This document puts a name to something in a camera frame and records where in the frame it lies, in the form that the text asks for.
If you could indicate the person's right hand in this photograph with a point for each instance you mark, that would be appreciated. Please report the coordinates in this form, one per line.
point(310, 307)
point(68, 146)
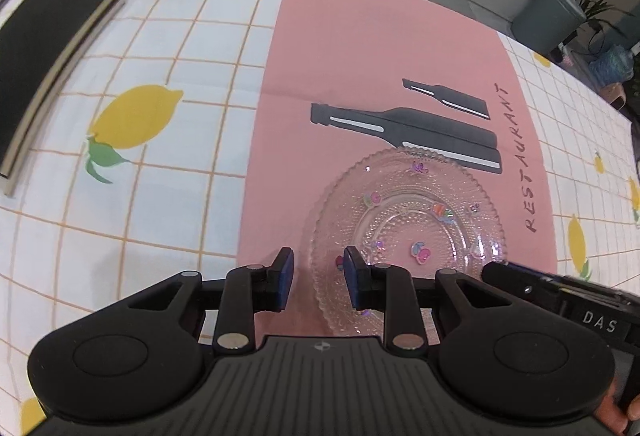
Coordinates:
point(612, 413)

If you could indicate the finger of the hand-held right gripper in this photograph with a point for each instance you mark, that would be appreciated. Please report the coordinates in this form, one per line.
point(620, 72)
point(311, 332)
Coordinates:
point(520, 283)

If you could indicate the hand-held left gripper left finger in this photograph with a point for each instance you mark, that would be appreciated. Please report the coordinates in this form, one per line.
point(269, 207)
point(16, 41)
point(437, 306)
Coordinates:
point(285, 278)

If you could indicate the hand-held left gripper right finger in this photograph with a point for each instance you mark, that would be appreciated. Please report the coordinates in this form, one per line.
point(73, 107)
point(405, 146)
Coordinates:
point(354, 278)

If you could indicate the grey plant pot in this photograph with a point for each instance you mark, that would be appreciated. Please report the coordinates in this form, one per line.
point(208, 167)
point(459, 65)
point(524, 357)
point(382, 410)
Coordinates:
point(547, 16)

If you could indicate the pink bottle print placemat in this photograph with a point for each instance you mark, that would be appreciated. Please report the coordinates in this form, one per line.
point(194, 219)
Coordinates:
point(350, 66)

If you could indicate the blue woven bag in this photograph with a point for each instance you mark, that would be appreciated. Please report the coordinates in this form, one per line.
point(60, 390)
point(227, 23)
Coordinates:
point(612, 66)

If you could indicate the clear glass plate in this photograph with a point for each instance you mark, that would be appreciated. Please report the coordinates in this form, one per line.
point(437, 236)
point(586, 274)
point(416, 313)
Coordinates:
point(410, 216)

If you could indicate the black hardcover book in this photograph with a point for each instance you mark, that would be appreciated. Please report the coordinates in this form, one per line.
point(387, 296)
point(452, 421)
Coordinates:
point(45, 46)

